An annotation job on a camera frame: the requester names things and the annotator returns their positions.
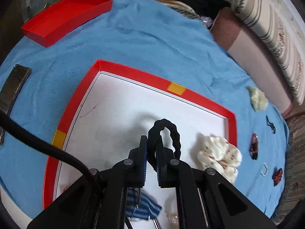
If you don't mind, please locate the white black-dotted scrunchie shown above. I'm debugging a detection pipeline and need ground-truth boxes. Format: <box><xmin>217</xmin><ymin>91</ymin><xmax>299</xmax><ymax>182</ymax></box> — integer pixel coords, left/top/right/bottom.
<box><xmin>197</xmin><ymin>134</ymin><xmax>242</xmax><ymax>184</ymax></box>

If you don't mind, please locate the black wavy hair tie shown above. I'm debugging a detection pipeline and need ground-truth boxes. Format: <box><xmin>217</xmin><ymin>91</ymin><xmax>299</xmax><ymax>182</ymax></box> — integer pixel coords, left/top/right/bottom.
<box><xmin>146</xmin><ymin>118</ymin><xmax>182</xmax><ymax>172</ymax></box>

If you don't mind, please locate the red bead bracelet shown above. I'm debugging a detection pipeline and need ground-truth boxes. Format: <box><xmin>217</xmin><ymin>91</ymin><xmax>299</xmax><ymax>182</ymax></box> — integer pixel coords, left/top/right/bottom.
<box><xmin>249</xmin><ymin>133</ymin><xmax>260</xmax><ymax>161</ymax></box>

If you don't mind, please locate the red polka dot scrunchie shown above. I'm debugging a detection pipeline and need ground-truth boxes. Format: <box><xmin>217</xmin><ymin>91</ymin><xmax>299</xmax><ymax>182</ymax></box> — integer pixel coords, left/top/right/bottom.
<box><xmin>272</xmin><ymin>168</ymin><xmax>283</xmax><ymax>187</ymax></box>

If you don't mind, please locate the blue striped hair bow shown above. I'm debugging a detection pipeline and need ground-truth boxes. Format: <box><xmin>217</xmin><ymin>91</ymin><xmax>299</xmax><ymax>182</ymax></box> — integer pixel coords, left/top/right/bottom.
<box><xmin>125</xmin><ymin>188</ymin><xmax>162</xmax><ymax>221</ymax></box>

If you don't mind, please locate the thin black elastic band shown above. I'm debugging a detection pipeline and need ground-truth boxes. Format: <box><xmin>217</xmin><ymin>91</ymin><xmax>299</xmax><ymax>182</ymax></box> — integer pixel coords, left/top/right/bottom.
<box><xmin>266</xmin><ymin>116</ymin><xmax>276</xmax><ymax>134</ymax></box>

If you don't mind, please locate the cream white scrunchie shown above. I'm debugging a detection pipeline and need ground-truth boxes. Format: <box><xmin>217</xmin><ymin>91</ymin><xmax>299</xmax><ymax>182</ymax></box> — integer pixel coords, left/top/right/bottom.
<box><xmin>248</xmin><ymin>86</ymin><xmax>268</xmax><ymax>112</ymax></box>

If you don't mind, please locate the blue towel blanket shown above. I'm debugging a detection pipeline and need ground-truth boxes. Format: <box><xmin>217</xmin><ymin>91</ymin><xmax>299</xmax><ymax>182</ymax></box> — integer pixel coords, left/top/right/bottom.
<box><xmin>1</xmin><ymin>0</ymin><xmax>289</xmax><ymax>217</ymax></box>

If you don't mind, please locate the pink folded blanket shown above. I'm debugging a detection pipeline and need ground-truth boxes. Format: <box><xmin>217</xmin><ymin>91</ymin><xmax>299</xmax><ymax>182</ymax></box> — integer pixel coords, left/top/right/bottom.
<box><xmin>210</xmin><ymin>7</ymin><xmax>293</xmax><ymax>117</ymax></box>

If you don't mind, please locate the black smartphone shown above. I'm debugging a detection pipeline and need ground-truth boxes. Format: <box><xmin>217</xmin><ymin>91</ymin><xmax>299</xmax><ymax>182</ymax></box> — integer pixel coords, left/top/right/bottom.
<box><xmin>1</xmin><ymin>64</ymin><xmax>31</xmax><ymax>145</ymax></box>

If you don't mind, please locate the tan striped cloth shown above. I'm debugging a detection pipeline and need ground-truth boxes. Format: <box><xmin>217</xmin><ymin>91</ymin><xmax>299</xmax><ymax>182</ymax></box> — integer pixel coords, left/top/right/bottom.
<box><xmin>156</xmin><ymin>0</ymin><xmax>201</xmax><ymax>20</ymax></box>

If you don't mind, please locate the red box lid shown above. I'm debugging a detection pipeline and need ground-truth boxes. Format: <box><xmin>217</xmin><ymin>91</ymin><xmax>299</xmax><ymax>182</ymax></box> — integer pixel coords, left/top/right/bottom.
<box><xmin>21</xmin><ymin>0</ymin><xmax>113</xmax><ymax>48</ymax></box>

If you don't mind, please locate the striped beige pillow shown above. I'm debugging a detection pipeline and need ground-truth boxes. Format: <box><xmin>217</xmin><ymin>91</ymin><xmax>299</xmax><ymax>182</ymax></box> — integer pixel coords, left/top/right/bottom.
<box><xmin>231</xmin><ymin>0</ymin><xmax>304</xmax><ymax>105</ymax></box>

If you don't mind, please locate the black cable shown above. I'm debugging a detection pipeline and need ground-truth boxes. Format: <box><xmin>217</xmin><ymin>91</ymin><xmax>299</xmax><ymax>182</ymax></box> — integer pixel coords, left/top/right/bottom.
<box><xmin>0</xmin><ymin>110</ymin><xmax>94</xmax><ymax>177</ymax></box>

